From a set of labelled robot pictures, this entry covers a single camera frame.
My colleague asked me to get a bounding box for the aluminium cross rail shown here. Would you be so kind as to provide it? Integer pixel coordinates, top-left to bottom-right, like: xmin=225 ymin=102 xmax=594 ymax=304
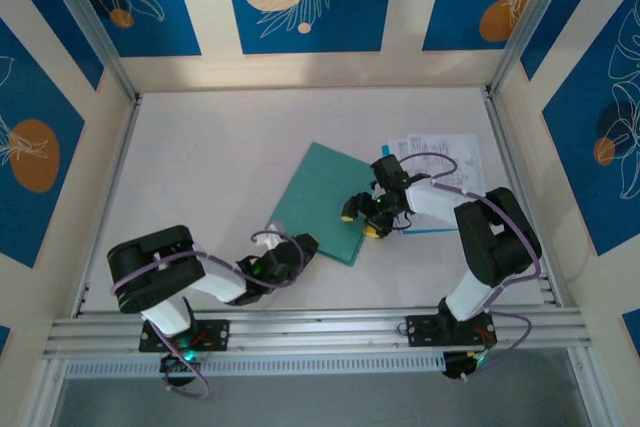
xmin=42 ymin=304 xmax=587 ymax=362

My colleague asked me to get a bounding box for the green file folder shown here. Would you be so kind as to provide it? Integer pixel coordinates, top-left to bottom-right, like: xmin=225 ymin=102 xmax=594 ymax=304
xmin=264 ymin=141 xmax=375 ymax=268

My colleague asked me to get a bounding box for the aluminium side rail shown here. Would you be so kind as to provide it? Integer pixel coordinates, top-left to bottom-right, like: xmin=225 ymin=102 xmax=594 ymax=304
xmin=482 ymin=88 xmax=564 ymax=307
xmin=71 ymin=94 xmax=144 ymax=318

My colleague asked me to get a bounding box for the black arm base controller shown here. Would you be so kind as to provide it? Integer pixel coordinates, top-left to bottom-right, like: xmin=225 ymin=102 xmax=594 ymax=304
xmin=442 ymin=349 xmax=494 ymax=383
xmin=158 ymin=350 xmax=202 ymax=389

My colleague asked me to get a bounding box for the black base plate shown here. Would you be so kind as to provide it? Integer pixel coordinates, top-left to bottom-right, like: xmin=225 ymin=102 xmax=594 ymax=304
xmin=405 ymin=313 xmax=497 ymax=348
xmin=138 ymin=319 xmax=232 ymax=353

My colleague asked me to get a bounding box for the aluminium frame post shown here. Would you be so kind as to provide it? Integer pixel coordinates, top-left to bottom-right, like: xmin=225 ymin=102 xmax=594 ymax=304
xmin=34 ymin=0 xmax=144 ymax=104
xmin=485 ymin=0 xmax=574 ymax=98

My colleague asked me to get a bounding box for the white slotted cable duct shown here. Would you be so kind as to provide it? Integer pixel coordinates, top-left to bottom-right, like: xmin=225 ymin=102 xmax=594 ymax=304
xmin=64 ymin=354 xmax=446 ymax=379

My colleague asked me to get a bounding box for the drawing sheet with red stamp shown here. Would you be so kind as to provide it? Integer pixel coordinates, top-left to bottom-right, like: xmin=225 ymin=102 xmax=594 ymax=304
xmin=407 ymin=133 xmax=485 ymax=193

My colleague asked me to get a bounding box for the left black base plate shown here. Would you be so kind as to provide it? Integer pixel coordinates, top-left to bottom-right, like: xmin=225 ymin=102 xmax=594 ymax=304
xmin=138 ymin=319 xmax=232 ymax=353

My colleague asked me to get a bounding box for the aluminium frame upright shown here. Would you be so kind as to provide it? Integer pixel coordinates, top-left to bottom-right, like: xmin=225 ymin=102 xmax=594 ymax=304
xmin=567 ymin=346 xmax=619 ymax=427
xmin=22 ymin=356 xmax=69 ymax=427

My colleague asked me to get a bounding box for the white engineering drawing sheet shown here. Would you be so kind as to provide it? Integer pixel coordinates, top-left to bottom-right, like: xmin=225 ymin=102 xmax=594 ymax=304
xmin=388 ymin=136 xmax=416 ymax=164

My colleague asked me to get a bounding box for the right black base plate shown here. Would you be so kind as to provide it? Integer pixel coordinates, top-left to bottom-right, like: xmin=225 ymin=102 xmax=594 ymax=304
xmin=405 ymin=313 xmax=497 ymax=348

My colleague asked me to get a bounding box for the paper sheet with blue border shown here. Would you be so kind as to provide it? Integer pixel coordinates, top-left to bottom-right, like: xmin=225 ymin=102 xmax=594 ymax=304
xmin=381 ymin=144 xmax=461 ymax=237

